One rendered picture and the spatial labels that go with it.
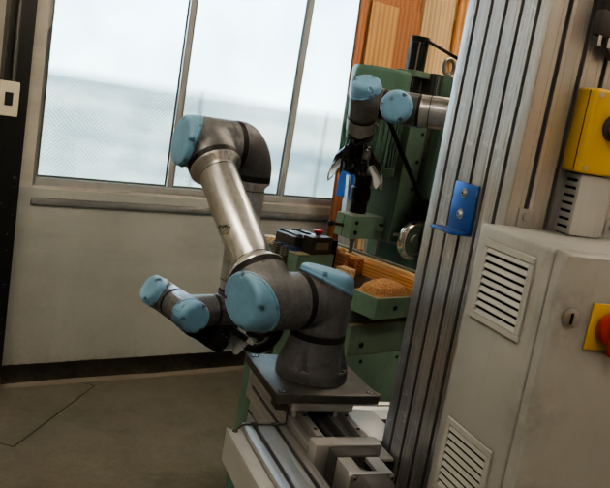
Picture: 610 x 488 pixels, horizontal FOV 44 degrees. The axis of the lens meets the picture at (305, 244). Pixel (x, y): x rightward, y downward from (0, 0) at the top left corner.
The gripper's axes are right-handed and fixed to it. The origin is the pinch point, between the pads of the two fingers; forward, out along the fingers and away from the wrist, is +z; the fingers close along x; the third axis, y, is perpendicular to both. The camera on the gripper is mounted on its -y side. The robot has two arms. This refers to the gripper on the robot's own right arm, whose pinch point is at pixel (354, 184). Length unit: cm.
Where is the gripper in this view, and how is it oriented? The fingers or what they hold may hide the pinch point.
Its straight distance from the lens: 213.1
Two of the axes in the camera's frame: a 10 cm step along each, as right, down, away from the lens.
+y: -2.5, 6.8, -6.8
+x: 9.7, 2.1, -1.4
